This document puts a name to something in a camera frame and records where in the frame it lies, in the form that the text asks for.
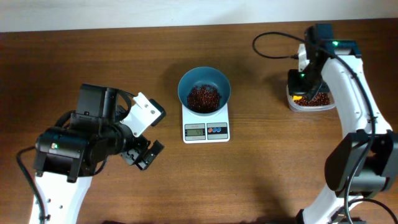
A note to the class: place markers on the teal blue bowl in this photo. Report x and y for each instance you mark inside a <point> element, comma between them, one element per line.
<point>204,75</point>

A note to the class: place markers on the yellow measuring scoop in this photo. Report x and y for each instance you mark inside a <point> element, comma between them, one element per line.
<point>296,98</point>

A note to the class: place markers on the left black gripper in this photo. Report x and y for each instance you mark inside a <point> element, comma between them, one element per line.
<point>137,152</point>

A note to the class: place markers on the red beans in bowl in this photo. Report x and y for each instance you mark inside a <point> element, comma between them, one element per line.
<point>203,99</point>

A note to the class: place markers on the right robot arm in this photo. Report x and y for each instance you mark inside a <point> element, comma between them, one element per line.
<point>365,161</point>

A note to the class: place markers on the clear plastic container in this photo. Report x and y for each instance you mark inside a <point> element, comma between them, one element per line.
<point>297,108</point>

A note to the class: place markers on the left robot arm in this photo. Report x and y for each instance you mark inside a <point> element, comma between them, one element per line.
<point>62,172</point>

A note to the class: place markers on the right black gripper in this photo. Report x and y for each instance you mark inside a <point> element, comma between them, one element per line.
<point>306,86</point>

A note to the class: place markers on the white digital kitchen scale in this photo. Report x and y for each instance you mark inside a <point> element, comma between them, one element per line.
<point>205,128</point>

